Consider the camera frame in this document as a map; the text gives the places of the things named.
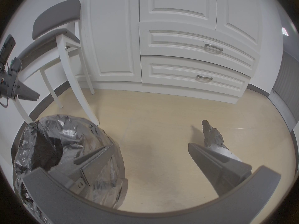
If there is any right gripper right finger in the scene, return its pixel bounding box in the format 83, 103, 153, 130
188, 142, 253, 197

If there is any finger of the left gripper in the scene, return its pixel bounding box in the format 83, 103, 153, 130
17, 81, 39, 100

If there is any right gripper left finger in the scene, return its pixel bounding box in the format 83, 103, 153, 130
49, 144, 116, 192

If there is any black plastic bag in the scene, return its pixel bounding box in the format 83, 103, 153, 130
14, 114, 129, 223

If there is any crumpled black white wrapper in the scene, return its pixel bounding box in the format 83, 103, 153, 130
201, 119, 242, 163

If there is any white chair dark grey seat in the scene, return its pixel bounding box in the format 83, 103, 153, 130
14, 0, 101, 126

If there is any grey curtain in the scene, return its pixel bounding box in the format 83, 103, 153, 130
271, 51, 299, 125

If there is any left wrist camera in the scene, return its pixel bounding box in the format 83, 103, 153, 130
10, 57, 22, 74

